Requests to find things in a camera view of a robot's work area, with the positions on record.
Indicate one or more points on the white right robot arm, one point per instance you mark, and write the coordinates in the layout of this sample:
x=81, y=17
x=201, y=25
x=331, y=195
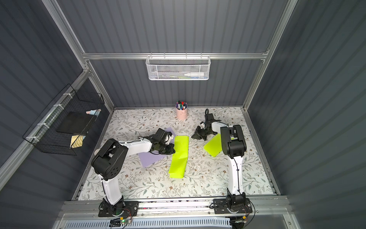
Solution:
x=233, y=146

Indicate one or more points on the lavender paper sheet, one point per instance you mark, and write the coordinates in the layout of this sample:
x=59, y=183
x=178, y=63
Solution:
x=147, y=159

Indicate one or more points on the black wire wall basket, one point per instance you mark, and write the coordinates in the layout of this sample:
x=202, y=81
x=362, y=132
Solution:
x=43, y=135

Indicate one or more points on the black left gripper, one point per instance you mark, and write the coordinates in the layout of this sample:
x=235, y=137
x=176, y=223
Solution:
x=166, y=147

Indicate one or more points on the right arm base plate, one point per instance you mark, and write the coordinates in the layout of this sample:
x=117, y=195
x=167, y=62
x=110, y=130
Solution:
x=220, y=206

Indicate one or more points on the white bottle in basket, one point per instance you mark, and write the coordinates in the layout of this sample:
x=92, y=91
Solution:
x=195, y=74

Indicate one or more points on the colored markers in cup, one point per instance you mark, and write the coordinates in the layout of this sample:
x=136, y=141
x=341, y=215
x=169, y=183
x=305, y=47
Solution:
x=181, y=105

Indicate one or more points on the lime green paper sheet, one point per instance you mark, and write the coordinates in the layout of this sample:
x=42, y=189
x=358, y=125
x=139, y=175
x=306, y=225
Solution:
x=180, y=157

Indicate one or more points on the pastel sticky notes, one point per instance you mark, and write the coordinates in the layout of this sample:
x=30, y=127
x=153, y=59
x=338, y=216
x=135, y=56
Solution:
x=94, y=112

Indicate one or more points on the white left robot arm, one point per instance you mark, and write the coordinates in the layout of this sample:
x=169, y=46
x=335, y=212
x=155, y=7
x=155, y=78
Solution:
x=109, y=159

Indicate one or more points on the white wire mesh basket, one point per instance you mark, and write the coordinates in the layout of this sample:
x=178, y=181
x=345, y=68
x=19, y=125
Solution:
x=165, y=69

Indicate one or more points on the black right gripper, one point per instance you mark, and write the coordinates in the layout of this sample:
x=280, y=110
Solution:
x=203, y=132

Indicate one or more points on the pink pen cup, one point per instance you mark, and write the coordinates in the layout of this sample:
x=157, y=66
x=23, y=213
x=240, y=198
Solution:
x=182, y=114

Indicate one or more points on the black notebook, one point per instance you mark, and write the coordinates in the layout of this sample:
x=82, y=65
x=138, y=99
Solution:
x=76, y=123

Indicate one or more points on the yellow sticky note pad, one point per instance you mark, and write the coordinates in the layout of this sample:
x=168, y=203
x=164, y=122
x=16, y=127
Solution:
x=77, y=141

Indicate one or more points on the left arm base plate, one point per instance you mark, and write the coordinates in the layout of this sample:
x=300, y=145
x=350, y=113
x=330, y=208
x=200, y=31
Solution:
x=120, y=209

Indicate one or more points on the aluminium mounting rail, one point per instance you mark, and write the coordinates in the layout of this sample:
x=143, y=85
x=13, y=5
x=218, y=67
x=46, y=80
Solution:
x=178, y=207

